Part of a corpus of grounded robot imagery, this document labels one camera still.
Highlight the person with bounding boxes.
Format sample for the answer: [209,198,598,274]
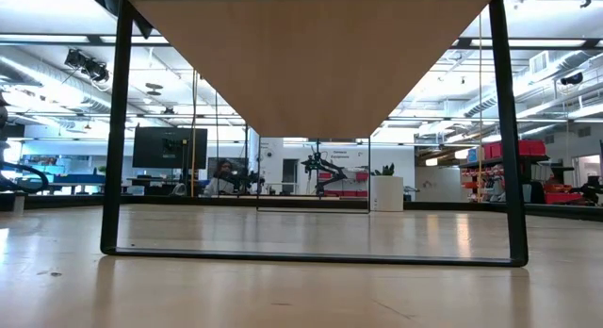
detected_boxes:
[203,158,237,198]

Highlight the white plant pot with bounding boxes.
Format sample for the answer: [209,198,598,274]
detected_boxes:
[369,175,405,213]

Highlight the wooden riser shelf black legs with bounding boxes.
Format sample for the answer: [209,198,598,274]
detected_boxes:
[99,0,530,268]

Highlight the black storage rack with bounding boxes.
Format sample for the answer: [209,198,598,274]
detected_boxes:
[459,153,577,205]

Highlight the red storage bins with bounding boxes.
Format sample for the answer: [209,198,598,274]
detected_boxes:
[483,139,546,160]

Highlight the black ceiling light fixture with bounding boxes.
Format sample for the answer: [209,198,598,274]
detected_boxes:
[64,48,111,84]

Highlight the yellow hanging cord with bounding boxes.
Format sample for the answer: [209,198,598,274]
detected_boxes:
[189,68,199,198]

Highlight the black wall monitor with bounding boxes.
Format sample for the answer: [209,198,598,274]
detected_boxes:
[132,125,209,171]

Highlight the black aluminium table frame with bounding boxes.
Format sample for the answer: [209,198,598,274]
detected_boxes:
[0,191,603,223]

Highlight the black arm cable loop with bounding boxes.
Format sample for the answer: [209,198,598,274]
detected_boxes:
[0,161,50,194]

